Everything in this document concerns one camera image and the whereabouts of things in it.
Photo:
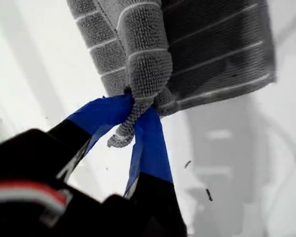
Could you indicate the grey white-striped towel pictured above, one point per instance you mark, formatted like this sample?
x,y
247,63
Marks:
x,y
212,49

